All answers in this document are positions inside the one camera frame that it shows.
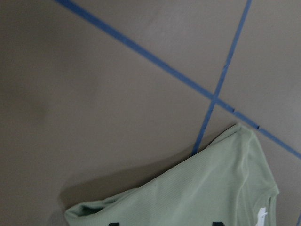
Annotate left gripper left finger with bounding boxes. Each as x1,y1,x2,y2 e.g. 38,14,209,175
108,222,121,226

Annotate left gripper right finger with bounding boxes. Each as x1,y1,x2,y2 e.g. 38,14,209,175
212,221,225,226

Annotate olive green long-sleeve shirt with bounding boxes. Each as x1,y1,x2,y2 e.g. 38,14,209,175
64,124,279,226

